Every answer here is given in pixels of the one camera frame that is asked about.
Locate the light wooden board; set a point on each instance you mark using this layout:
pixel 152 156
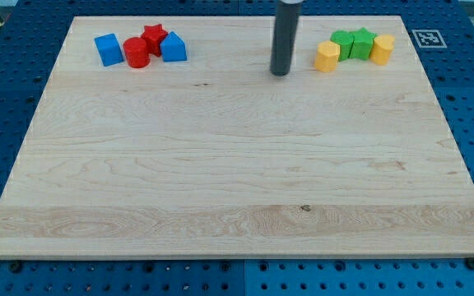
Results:
pixel 216 158

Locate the blue pentagon prism block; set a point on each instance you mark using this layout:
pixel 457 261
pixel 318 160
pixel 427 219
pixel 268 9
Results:
pixel 173 48

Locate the yellow hexagon block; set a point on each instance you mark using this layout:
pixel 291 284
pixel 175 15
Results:
pixel 327 56

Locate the red cylinder block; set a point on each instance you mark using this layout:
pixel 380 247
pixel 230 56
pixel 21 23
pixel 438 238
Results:
pixel 136 52

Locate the red star block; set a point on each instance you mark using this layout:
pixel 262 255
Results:
pixel 154 35

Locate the green cylinder block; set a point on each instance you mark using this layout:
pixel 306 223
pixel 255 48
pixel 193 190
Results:
pixel 345 41

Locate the blue cube block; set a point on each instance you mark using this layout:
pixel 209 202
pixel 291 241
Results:
pixel 109 49

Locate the green star block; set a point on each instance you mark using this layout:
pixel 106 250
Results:
pixel 362 44

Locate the yellow heart block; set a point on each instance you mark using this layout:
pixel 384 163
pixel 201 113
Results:
pixel 383 46

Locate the white fiducial marker tag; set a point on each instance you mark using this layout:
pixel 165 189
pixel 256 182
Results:
pixel 429 39

